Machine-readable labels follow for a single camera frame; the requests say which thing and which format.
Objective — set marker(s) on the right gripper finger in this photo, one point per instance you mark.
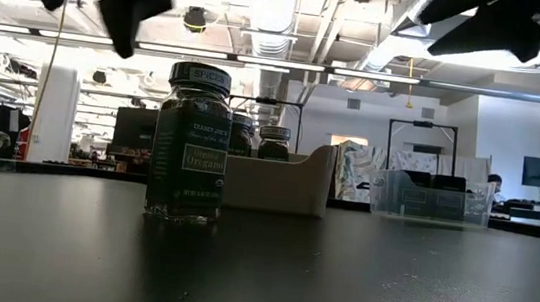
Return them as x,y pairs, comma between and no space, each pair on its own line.
493,34
456,7

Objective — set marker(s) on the black ceiling-hung device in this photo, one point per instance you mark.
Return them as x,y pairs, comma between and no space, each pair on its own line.
194,18
99,77

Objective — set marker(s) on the small yellow pendant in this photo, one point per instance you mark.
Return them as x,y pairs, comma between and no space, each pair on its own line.
408,104

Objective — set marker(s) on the black computer monitor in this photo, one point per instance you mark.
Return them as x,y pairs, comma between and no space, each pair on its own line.
134,127

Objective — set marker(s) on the person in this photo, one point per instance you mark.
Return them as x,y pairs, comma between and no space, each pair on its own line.
496,182

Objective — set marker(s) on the long tube light bar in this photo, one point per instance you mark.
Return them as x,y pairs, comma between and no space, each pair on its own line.
279,63

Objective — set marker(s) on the clear plastic bin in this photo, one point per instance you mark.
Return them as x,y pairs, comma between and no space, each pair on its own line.
477,208

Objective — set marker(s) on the dark office desk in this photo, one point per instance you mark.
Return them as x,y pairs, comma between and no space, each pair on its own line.
535,206

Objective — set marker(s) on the patterned fabric sheet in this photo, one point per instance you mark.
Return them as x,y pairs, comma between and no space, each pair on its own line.
356,170

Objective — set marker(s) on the white plastic bin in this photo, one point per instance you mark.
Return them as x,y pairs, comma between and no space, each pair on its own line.
282,182

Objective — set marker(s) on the silver ventilation duct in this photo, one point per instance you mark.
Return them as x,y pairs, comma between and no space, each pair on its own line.
416,5
271,20

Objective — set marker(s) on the grey wall vent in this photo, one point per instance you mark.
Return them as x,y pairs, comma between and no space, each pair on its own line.
427,112
354,104

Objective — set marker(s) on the black metal frame stand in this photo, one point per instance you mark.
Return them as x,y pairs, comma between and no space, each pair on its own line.
424,123
265,100

